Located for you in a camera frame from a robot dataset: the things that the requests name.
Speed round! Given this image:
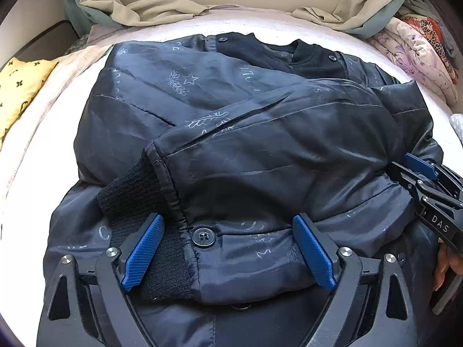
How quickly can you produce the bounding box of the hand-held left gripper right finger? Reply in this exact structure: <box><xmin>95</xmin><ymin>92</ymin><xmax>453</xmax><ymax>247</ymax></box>
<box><xmin>292</xmin><ymin>213</ymin><xmax>416</xmax><ymax>347</ymax></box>

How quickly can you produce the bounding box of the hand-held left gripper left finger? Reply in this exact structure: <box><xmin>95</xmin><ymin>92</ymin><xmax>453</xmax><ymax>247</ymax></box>
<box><xmin>38</xmin><ymin>213</ymin><xmax>166</xmax><ymax>347</ymax></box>

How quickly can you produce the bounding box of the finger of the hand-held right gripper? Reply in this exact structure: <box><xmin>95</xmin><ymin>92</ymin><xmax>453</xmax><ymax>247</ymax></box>
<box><xmin>403</xmin><ymin>153</ymin><xmax>463</xmax><ymax>203</ymax></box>
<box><xmin>387</xmin><ymin>161</ymin><xmax>457</xmax><ymax>211</ymax></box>

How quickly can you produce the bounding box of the dark navy padded jacket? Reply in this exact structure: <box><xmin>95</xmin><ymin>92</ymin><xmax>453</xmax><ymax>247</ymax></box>
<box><xmin>41</xmin><ymin>32</ymin><xmax>447</xmax><ymax>347</ymax></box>

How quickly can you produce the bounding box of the person's right hand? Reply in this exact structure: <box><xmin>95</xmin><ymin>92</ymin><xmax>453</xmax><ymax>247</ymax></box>
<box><xmin>433</xmin><ymin>244</ymin><xmax>453</xmax><ymax>292</ymax></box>

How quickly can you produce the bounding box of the pink floral quilt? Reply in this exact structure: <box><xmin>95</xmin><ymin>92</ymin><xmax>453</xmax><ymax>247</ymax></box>
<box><xmin>365</xmin><ymin>20</ymin><xmax>456</xmax><ymax>105</ymax></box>

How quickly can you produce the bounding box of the grey folded cloth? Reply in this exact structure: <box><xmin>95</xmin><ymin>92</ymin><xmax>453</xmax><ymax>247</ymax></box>
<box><xmin>403</xmin><ymin>0</ymin><xmax>458</xmax><ymax>62</ymax></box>

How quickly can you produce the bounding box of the orange patterned blanket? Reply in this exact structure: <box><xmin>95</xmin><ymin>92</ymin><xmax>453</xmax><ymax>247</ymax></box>
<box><xmin>400</xmin><ymin>14</ymin><xmax>451</xmax><ymax>73</ymax></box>

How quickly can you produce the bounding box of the beige and green curtain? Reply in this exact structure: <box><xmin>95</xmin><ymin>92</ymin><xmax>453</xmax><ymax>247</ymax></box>
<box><xmin>54</xmin><ymin>0</ymin><xmax>232</xmax><ymax>29</ymax></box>
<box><xmin>293</xmin><ymin>0</ymin><xmax>415</xmax><ymax>40</ymax></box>

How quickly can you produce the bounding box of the cream towel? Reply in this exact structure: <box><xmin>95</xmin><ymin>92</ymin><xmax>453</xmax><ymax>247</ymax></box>
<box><xmin>7</xmin><ymin>44</ymin><xmax>114</xmax><ymax>152</ymax></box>

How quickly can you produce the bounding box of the yellow patterned pillow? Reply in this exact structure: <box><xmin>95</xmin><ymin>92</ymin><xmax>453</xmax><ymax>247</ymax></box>
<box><xmin>0</xmin><ymin>57</ymin><xmax>58</xmax><ymax>141</ymax></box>

